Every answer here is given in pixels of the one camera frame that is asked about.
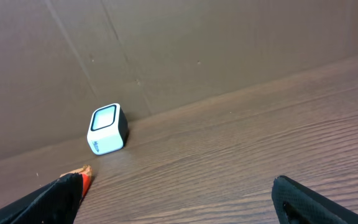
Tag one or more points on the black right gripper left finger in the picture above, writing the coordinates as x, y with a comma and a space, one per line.
57, 202

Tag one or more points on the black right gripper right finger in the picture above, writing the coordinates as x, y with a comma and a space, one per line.
295, 203

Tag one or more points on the orange spaghetti packet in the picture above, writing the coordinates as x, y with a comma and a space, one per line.
86, 173

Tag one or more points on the white barcode scanner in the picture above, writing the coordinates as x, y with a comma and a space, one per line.
108, 129

